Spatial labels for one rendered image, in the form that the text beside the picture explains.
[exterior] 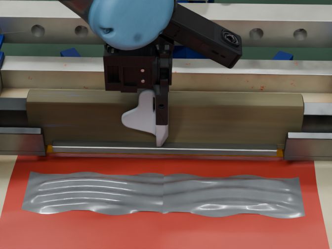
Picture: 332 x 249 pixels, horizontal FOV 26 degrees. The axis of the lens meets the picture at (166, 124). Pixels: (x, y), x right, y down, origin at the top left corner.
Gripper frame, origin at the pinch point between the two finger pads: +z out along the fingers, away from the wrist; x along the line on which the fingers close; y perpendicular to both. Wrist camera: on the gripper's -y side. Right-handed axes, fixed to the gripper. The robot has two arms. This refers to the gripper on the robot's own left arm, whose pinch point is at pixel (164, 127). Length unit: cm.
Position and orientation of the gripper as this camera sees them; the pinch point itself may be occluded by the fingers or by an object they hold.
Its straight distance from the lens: 95.7
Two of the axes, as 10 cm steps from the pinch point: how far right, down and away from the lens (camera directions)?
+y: -10.0, -0.2, 0.2
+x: -0.3, 6.4, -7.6
